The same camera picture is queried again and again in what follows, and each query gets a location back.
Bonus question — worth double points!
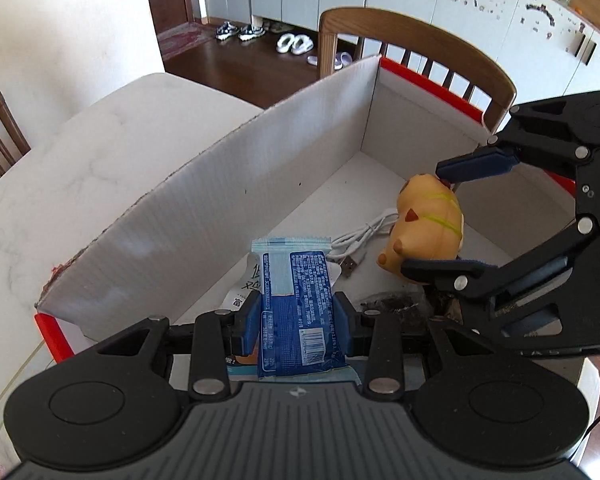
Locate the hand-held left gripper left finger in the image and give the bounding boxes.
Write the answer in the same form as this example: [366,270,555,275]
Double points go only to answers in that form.
[95,291,263,401]

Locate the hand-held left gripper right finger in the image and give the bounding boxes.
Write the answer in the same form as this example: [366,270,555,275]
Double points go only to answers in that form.
[332,291,486,396]

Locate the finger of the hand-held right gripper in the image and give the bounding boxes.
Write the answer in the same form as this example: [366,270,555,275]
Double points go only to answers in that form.
[401,216,597,302]
[436,96,595,184]

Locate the white snack packet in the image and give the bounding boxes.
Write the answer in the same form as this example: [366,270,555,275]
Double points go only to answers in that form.
[224,252,344,367]

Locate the yellow squishy animal toy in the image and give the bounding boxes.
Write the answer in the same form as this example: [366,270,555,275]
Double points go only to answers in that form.
[377,172,465,286]

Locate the blue snack packet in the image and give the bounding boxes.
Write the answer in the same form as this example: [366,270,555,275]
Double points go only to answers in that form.
[251,236,357,384]

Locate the clear packet of black seaweed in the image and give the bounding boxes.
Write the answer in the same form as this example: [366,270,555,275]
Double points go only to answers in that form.
[359,292,432,322]

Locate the white usb cable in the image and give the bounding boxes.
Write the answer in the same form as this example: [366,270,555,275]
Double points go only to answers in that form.
[330,210,407,281]

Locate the red cardboard box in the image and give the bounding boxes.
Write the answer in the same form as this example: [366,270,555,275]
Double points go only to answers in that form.
[32,54,578,391]

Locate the white marble desktop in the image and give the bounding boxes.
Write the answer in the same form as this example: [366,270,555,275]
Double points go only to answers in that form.
[0,72,600,480]

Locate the brown wooden chair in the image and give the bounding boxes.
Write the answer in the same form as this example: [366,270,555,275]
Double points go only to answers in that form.
[317,7,518,134]

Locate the red doormat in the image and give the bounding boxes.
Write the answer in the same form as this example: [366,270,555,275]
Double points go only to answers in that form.
[157,22,217,59]

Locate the dark wooden slatted chair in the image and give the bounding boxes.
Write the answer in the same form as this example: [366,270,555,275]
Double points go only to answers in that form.
[0,91,32,199]

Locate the thin black cable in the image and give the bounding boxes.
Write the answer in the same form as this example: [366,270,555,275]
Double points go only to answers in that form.
[570,400,600,461]

